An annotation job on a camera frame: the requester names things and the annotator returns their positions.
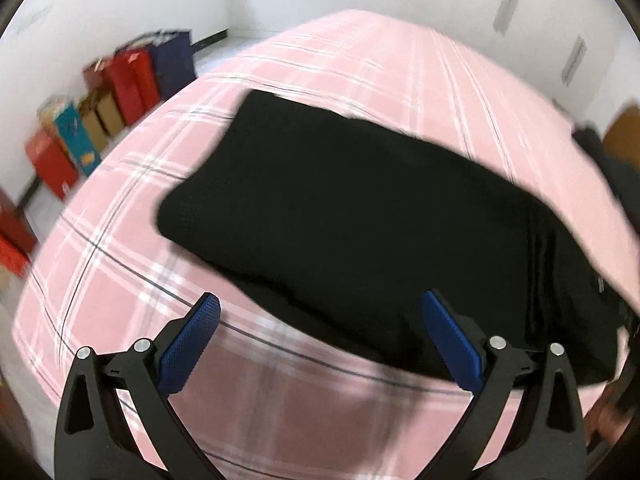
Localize black pants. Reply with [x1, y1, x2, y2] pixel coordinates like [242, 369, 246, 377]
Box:
[156, 91, 620, 386]

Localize pink plaid bed sheet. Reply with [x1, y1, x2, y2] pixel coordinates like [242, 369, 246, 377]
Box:
[13, 10, 639, 479]

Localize red box near bed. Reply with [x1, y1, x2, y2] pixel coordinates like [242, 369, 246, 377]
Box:
[0, 191, 38, 278]

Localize black clothes pile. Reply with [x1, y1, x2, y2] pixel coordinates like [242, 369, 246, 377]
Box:
[572, 127, 640, 234]

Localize wooden headboard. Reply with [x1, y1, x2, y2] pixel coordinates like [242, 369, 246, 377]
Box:
[602, 103, 640, 170]

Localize dark blue gift bag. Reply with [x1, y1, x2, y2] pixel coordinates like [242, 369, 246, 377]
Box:
[149, 29, 196, 101]

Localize white wardrobe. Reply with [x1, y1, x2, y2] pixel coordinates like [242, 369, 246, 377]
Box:
[227, 0, 639, 128]

